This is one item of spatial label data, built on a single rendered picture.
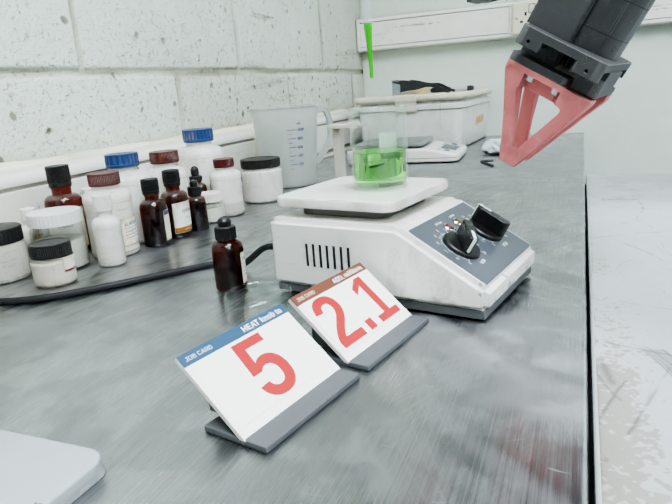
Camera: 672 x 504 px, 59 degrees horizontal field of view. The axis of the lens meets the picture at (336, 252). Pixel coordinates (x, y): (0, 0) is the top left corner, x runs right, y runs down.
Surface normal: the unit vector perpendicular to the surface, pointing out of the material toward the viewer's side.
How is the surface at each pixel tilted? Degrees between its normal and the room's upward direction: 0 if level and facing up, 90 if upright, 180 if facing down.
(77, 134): 90
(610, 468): 0
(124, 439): 0
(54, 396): 0
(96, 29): 90
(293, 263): 90
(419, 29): 90
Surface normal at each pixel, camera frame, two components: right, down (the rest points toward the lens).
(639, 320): -0.07, -0.96
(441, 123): -0.42, 0.33
